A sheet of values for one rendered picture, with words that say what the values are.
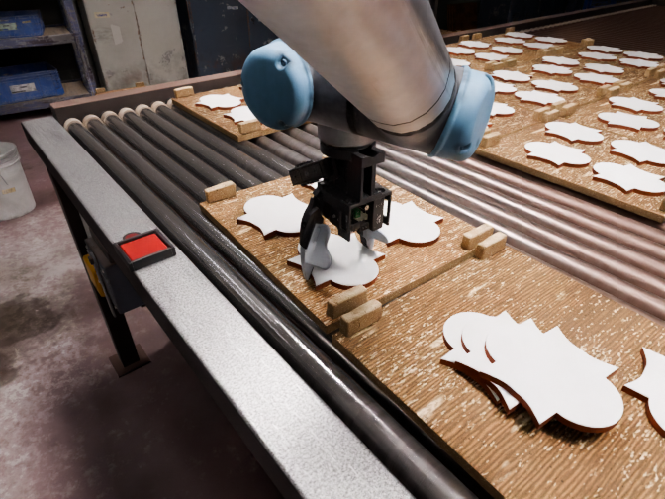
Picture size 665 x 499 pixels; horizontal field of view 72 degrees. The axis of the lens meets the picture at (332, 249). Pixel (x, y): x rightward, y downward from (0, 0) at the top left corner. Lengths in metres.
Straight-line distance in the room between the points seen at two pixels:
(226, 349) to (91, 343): 1.52
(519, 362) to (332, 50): 0.41
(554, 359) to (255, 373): 0.34
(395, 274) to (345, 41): 0.50
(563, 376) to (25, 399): 1.79
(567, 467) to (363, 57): 0.42
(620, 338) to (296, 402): 0.41
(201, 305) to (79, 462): 1.13
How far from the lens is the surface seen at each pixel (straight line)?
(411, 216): 0.82
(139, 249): 0.81
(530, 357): 0.57
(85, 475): 1.72
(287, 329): 0.62
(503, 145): 1.20
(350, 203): 0.59
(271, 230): 0.77
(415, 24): 0.27
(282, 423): 0.54
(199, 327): 0.66
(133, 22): 5.06
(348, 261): 0.69
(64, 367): 2.06
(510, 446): 0.53
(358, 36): 0.23
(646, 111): 1.61
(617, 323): 0.71
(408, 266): 0.71
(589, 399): 0.55
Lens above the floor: 1.35
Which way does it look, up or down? 35 degrees down
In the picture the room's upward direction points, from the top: straight up
